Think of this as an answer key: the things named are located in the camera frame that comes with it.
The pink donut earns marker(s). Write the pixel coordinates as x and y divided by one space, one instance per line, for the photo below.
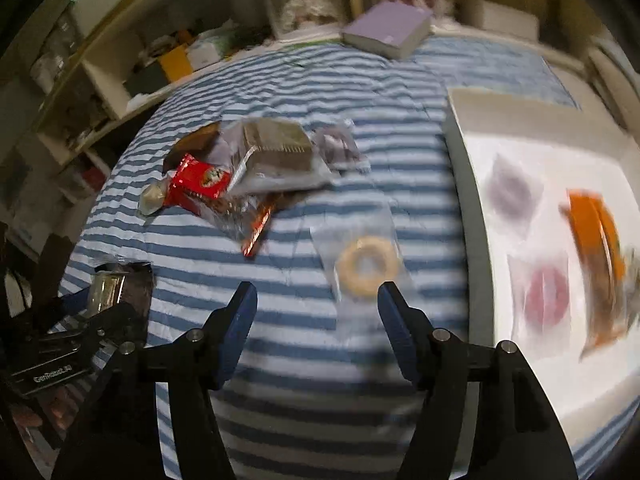
541 302

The clear pack brown cake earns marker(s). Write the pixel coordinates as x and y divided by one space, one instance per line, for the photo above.
271 155

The green white small snack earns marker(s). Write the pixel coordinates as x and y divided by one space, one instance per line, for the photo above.
152 198

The orange snack packet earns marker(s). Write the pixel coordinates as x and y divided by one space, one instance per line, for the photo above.
603 269

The beige donut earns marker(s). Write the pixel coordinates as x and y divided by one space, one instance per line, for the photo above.
358 255

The dark foil biscuit pack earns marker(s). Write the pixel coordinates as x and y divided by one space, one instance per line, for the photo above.
117 287

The orange striped stick packet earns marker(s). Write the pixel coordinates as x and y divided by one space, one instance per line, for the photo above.
259 224

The tissue box on shelf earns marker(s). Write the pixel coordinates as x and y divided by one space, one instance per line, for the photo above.
210 48

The yellow box on shelf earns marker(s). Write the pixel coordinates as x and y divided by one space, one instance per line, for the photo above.
175 64

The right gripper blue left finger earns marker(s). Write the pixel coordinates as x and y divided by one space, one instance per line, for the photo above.
115 435

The purple book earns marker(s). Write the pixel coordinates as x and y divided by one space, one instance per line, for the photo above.
391 29

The small grey candy wrapper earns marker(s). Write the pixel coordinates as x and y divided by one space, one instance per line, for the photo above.
338 149

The wooden headboard shelf unit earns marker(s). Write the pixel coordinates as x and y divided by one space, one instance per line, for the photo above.
102 68

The brown chocolate wafer packet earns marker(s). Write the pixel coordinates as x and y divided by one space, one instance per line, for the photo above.
198 143

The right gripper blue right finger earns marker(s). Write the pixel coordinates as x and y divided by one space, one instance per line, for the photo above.
517 434

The blue white striped bedsheet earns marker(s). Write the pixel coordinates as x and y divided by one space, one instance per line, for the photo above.
304 404

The small white box in shelf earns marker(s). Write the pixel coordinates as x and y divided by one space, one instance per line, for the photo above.
495 17

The purple donut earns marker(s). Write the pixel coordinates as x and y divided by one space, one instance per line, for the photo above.
511 198

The white red patterned snack packet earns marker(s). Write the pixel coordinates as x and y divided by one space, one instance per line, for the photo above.
631 284

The white shallow box tray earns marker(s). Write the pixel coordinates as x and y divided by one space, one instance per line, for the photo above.
561 149

